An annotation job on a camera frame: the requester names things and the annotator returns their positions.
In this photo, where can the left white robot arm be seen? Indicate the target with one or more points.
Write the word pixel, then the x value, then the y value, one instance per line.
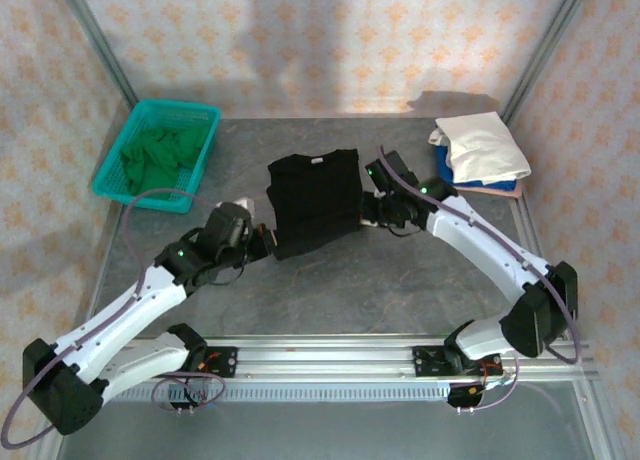
pixel 125 315

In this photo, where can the grey aluminium frame post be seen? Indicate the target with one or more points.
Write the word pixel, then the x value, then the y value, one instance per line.
pixel 595 425
pixel 50 447
pixel 100 45
pixel 545 50

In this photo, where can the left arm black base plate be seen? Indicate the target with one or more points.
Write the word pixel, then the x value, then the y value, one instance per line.
pixel 225 362

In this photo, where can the blue folded t-shirt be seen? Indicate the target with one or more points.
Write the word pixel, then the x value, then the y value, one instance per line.
pixel 492 186

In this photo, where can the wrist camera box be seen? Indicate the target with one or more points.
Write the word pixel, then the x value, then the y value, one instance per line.
pixel 227 225
pixel 392 172

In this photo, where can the teal plastic mesh basket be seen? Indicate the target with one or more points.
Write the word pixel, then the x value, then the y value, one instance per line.
pixel 200 116

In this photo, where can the green crumpled t-shirt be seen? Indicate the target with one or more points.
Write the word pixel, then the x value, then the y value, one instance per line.
pixel 160 155

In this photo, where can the black t-shirt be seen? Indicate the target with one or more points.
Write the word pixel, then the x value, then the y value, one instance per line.
pixel 315 205

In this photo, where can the grey metal sheet panel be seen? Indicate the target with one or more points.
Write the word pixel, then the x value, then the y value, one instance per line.
pixel 325 432

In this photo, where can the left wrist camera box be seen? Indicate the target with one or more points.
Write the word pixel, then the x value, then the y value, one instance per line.
pixel 227 225

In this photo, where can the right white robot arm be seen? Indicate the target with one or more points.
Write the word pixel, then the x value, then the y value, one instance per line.
pixel 475 250

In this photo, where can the pink folded t-shirt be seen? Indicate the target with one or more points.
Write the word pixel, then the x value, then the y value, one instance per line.
pixel 500 193

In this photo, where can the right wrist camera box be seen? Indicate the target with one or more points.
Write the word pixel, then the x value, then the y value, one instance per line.
pixel 392 172

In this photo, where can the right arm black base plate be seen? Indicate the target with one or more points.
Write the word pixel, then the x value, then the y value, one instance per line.
pixel 425 362

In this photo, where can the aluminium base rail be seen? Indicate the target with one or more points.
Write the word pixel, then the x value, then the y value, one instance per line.
pixel 325 357

